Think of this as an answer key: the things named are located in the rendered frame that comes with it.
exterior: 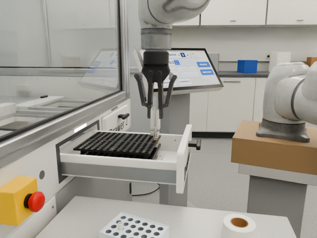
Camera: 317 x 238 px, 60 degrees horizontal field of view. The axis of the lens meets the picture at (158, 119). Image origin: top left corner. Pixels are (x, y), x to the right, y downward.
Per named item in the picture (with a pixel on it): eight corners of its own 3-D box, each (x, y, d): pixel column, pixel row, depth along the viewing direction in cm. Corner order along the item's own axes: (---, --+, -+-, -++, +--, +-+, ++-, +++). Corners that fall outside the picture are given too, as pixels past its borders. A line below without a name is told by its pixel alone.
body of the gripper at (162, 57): (172, 51, 83) (171, 81, 85) (145, 50, 84) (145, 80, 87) (168, 50, 76) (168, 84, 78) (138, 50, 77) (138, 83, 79)
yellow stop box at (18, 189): (43, 207, 59) (40, 176, 58) (21, 227, 52) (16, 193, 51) (22, 205, 60) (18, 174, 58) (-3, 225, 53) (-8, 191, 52)
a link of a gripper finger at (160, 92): (158, 70, 83) (162, 70, 83) (160, 106, 86) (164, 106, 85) (155, 71, 79) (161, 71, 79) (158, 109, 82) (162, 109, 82)
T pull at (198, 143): (201, 142, 84) (201, 138, 83) (200, 150, 77) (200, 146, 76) (189, 141, 84) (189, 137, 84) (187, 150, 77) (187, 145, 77)
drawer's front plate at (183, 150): (191, 154, 97) (192, 123, 94) (182, 194, 69) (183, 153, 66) (186, 154, 97) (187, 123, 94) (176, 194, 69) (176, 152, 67)
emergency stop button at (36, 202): (47, 206, 57) (46, 188, 56) (36, 216, 53) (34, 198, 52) (35, 204, 57) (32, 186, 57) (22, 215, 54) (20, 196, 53)
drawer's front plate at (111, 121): (129, 127, 132) (128, 104, 130) (107, 146, 105) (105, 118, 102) (125, 126, 133) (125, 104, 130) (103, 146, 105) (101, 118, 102)
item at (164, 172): (185, 151, 95) (186, 134, 94) (176, 185, 70) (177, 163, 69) (78, 144, 102) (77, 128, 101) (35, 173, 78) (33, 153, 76)
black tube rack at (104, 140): (161, 153, 92) (161, 134, 91) (149, 175, 76) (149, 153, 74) (98, 149, 96) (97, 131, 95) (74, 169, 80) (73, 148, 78)
